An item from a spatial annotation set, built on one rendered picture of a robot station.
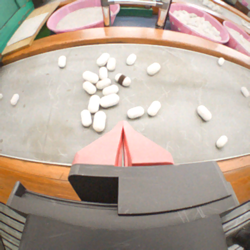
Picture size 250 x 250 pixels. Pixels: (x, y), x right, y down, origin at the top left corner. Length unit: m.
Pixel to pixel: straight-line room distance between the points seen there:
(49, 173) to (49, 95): 0.17
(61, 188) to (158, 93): 0.26
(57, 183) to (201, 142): 0.29
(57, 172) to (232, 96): 0.46
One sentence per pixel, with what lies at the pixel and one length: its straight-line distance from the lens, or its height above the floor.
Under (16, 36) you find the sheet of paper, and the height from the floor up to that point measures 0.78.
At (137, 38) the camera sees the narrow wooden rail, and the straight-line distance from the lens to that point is 0.36.
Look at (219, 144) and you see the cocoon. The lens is 0.30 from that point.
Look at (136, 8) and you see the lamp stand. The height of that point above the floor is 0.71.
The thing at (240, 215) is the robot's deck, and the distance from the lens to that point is 0.59.
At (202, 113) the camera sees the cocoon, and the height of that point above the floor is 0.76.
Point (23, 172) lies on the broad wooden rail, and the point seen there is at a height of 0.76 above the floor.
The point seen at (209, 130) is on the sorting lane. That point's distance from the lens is 0.31.
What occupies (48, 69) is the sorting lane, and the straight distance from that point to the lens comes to 0.37.
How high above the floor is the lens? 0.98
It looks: 76 degrees down
